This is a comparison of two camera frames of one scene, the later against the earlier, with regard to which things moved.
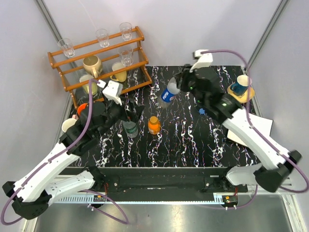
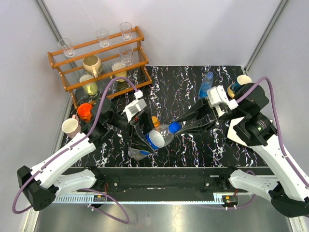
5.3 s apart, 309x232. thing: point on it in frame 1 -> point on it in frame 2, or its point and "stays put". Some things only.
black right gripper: x=182 y=78 -> x=208 y=115
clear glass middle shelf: x=126 y=55 stays put
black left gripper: x=126 y=114 -> x=141 y=141
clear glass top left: x=67 y=47 stays put
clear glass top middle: x=102 y=35 stays put
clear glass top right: x=126 y=29 stays put
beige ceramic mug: x=93 y=65 stays put
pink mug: x=69 y=122 stays put
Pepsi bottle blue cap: x=167 y=95 -> x=175 y=127
